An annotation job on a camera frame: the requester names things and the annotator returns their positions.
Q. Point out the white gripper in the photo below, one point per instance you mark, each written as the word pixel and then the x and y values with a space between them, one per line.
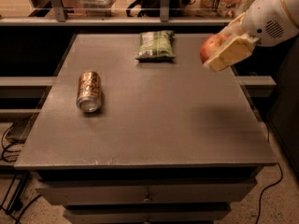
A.
pixel 265 19

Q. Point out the red apple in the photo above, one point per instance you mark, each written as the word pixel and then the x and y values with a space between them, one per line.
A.
pixel 211 45

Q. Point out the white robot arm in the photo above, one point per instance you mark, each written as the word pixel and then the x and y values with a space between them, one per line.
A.
pixel 265 23

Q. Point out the green jalapeno chip bag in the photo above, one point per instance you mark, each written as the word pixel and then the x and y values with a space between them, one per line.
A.
pixel 155 46

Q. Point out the black bag on shelf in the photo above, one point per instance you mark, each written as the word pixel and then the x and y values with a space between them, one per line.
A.
pixel 154 8

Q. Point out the grey drawer cabinet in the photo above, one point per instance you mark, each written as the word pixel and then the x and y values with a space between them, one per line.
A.
pixel 158 121

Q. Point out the upper grey drawer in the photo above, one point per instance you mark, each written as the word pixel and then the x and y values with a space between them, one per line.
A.
pixel 114 192

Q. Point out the grey drawer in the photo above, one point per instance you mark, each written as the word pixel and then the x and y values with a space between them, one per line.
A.
pixel 114 192
pixel 147 214

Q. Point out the orange soda can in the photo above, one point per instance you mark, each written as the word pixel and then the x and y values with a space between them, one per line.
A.
pixel 89 91

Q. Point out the lower grey drawer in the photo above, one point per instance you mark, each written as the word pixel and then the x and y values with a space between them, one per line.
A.
pixel 147 214

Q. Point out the grey metal shelf rail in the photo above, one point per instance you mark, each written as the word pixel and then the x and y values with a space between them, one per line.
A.
pixel 71 13

